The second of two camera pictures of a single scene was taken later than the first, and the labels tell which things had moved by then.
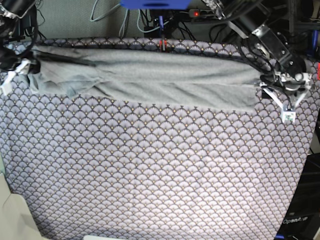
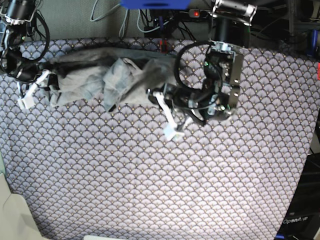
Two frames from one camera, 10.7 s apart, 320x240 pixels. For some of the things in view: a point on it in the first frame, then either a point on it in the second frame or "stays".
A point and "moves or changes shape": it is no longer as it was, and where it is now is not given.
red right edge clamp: (318, 71) stays
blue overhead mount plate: (156, 4) stays
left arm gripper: (288, 90) → (181, 105)
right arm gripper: (23, 68) → (48, 80)
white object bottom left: (16, 221) stays
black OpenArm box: (302, 221) stays
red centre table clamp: (160, 45) stays
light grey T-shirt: (189, 77) moves or changes shape
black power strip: (193, 13) stays
